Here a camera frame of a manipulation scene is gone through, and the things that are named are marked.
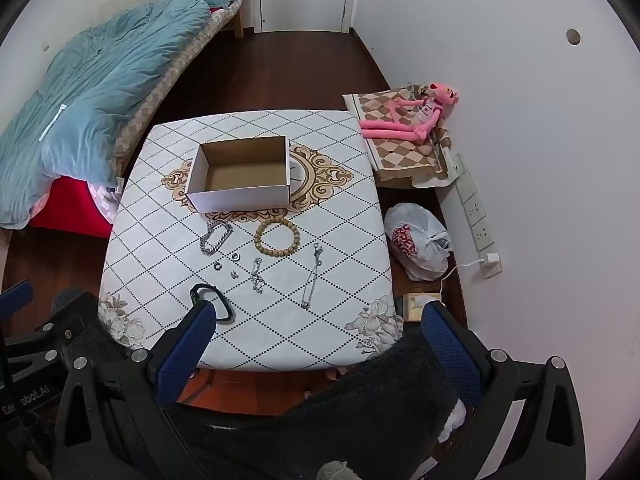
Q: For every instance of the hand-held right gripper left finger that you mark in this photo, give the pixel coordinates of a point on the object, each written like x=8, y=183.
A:
x=185, y=355

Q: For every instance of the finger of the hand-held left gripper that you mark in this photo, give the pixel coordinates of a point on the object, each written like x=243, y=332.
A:
x=17, y=292

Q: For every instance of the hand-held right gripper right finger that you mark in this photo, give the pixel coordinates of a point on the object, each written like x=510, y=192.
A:
x=450, y=355

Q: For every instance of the cardboard box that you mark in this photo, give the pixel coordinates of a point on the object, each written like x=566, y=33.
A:
x=240, y=200

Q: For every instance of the small yellow box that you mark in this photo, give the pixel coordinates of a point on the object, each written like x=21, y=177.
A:
x=417, y=305

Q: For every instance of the red cloth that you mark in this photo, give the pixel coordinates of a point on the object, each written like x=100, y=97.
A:
x=70, y=205

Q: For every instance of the white charger plug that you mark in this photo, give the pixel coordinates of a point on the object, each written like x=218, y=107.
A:
x=490, y=259

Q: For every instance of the white plastic bag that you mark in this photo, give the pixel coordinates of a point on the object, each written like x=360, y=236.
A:
x=415, y=240

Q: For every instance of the pink checkered cloth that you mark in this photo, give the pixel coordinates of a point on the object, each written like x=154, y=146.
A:
x=102, y=200

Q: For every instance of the dark fleece clothing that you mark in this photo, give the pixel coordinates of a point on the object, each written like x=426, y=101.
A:
x=325, y=410

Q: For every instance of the white diamond pattern table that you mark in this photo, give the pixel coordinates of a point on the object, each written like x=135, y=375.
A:
x=325, y=240

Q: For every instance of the brown checkered cushion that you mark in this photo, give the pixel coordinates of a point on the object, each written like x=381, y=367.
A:
x=395, y=160

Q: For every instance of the blue blanket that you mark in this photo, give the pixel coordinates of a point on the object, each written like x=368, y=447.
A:
x=100, y=85

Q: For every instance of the bed with checkered sheet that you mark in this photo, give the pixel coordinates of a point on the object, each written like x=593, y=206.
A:
x=155, y=90

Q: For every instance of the pink plush toy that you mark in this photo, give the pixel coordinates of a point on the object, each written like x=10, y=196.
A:
x=425, y=110

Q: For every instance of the white wall sockets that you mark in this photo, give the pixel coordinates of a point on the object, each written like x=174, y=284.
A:
x=472, y=205

